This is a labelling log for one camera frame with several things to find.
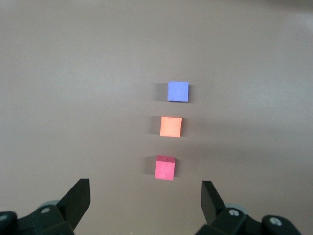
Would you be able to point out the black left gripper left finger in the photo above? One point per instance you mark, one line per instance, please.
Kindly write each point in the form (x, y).
(75, 203)

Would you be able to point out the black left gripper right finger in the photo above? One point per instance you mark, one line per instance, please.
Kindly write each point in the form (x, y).
(212, 205)

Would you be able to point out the orange foam block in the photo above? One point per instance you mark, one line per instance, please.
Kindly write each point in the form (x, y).
(171, 126)

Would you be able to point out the red foam block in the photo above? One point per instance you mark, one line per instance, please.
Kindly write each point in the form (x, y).
(165, 170)

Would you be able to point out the brown table cover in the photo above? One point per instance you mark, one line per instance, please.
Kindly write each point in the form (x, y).
(73, 98)

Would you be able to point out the purple foam block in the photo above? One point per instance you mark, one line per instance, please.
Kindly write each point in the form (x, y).
(178, 91)

